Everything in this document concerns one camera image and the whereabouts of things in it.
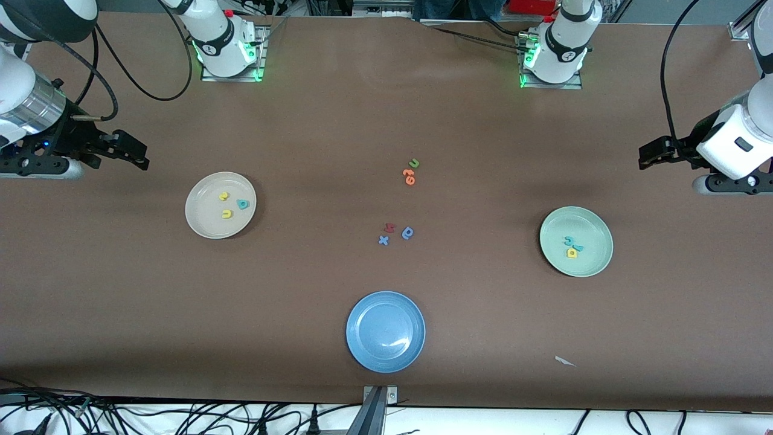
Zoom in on light green plate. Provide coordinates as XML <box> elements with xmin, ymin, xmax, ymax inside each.
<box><xmin>539</xmin><ymin>206</ymin><xmax>614</xmax><ymax>278</ymax></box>

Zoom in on silver metal bracket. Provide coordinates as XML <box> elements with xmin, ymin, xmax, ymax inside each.
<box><xmin>362</xmin><ymin>385</ymin><xmax>398</xmax><ymax>404</ymax></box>

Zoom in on brown table cover sheet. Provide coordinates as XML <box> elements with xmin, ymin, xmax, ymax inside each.
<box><xmin>0</xmin><ymin>11</ymin><xmax>773</xmax><ymax>413</ymax></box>

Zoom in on grey device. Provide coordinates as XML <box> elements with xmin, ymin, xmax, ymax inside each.
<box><xmin>352</xmin><ymin>0</ymin><xmax>417</xmax><ymax>18</ymax></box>

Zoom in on beige brown plate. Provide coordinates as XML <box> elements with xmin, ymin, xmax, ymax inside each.
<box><xmin>185</xmin><ymin>172</ymin><xmax>257</xmax><ymax>240</ymax></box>

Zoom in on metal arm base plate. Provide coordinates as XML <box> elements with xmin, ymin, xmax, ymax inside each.
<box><xmin>201</xmin><ymin>24</ymin><xmax>266</xmax><ymax>83</ymax></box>
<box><xmin>518</xmin><ymin>30</ymin><xmax>584</xmax><ymax>90</ymax></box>

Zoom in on person in blue jeans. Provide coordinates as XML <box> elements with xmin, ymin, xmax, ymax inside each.
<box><xmin>414</xmin><ymin>0</ymin><xmax>505</xmax><ymax>19</ymax></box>

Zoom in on dark aluminium post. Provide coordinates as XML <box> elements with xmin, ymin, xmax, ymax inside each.
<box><xmin>346</xmin><ymin>387</ymin><xmax>387</xmax><ymax>435</ymax></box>

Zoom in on black base cable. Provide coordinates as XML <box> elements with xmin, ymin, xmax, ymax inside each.
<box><xmin>423</xmin><ymin>23</ymin><xmax>527</xmax><ymax>50</ymax></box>

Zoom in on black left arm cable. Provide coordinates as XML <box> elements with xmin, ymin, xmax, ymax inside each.
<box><xmin>660</xmin><ymin>0</ymin><xmax>704</xmax><ymax>146</ymax></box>

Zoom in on red box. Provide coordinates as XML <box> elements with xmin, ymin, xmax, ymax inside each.
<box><xmin>507</xmin><ymin>0</ymin><xmax>559</xmax><ymax>16</ymax></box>

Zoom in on blue plate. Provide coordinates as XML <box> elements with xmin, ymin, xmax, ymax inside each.
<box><xmin>345</xmin><ymin>291</ymin><xmax>426</xmax><ymax>374</ymax></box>

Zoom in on aluminium frame rail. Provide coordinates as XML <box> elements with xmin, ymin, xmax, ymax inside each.
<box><xmin>728</xmin><ymin>12</ymin><xmax>759</xmax><ymax>42</ymax></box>

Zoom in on black floor cable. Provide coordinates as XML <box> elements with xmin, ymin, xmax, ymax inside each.
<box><xmin>625</xmin><ymin>410</ymin><xmax>654</xmax><ymax>435</ymax></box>
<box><xmin>0</xmin><ymin>378</ymin><xmax>121</xmax><ymax>435</ymax></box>

